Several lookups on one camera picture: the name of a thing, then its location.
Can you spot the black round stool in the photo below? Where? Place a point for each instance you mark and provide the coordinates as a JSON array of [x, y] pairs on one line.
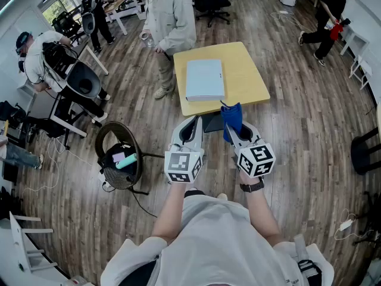
[[361, 156]]

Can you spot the grey top desk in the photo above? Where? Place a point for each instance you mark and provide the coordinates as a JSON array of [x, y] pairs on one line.
[[43, 106]]

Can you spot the light blue board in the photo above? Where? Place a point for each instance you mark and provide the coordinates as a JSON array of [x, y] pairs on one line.
[[205, 79]]

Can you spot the blue cloth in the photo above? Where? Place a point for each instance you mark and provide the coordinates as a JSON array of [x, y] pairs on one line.
[[232, 116]]

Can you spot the black metal stand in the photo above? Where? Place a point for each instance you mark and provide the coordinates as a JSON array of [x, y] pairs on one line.
[[372, 219]]

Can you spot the person's white shirt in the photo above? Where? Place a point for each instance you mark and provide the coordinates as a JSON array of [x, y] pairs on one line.
[[220, 243]]

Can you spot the white wooden chair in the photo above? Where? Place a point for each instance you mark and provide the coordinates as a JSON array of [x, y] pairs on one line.
[[364, 67]]

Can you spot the white side table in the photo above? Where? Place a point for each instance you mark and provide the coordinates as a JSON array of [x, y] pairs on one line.
[[357, 39]]

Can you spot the lilac phone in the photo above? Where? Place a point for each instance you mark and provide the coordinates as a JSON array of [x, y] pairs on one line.
[[119, 157]]

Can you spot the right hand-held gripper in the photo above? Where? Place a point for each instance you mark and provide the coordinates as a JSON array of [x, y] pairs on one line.
[[256, 159]]

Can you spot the person's right forearm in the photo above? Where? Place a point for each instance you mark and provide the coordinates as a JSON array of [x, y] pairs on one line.
[[262, 213]]

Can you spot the red cloth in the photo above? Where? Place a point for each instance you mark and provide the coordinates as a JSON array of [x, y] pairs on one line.
[[335, 31]]

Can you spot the wooden top desk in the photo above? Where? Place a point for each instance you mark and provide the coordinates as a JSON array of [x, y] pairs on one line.
[[114, 6]]

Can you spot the person's black trousers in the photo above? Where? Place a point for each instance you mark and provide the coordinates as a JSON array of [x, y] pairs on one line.
[[194, 193]]

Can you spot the teal cylindrical bottle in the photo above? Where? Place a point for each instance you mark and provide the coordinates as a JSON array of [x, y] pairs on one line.
[[126, 161]]

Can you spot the window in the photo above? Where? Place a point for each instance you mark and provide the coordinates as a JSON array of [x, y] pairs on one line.
[[58, 10]]

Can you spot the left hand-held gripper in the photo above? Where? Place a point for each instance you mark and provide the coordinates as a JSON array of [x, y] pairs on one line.
[[181, 165]]

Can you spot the white power adapter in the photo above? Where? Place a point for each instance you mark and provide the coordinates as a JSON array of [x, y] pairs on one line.
[[346, 225]]

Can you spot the person's pale shoe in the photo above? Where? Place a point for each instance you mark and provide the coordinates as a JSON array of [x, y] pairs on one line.
[[222, 196]]

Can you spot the person's left forearm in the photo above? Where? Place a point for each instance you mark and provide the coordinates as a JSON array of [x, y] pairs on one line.
[[172, 210]]

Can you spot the black wristwatch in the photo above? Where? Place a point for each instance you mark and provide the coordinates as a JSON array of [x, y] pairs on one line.
[[253, 186]]

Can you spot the black table base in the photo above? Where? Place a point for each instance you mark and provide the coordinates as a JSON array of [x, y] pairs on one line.
[[212, 124]]

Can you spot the brown wicker chair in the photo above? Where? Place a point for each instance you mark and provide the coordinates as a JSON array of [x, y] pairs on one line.
[[100, 140]]

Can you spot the grey backpack shell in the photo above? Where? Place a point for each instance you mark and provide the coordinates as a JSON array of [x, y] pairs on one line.
[[89, 76], [88, 24]]

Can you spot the black backpack rig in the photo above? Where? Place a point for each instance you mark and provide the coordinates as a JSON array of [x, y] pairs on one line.
[[58, 60]]

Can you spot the clear glass jar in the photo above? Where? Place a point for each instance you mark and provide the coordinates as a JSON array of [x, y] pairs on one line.
[[146, 39]]

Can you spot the black bag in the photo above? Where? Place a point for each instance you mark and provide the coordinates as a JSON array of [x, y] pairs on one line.
[[107, 158]]

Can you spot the dark top white-leg table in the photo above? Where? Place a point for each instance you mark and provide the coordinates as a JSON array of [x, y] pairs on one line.
[[96, 60]]

